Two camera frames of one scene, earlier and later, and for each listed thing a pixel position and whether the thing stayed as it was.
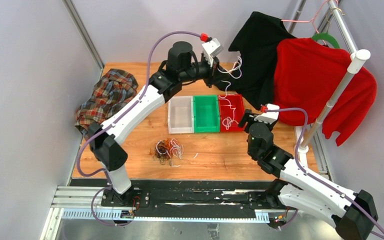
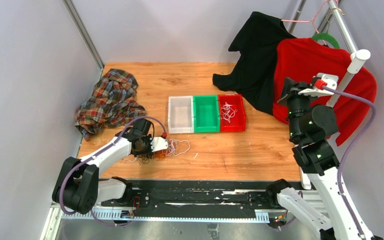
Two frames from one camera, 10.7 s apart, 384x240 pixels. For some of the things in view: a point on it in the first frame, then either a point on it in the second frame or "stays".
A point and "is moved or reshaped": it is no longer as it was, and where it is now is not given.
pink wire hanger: (312, 20) stays
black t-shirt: (257, 40) stays
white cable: (222, 97) -> (227, 112)
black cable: (161, 152) is moved or reshaped
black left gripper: (213, 77) -> (149, 149)
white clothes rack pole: (358, 59) stays
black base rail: (235, 195) stays
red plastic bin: (231, 109) stays
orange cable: (167, 144) is moved or reshaped
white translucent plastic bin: (181, 117) stays
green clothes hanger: (327, 36) stays
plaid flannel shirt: (115, 87) stays
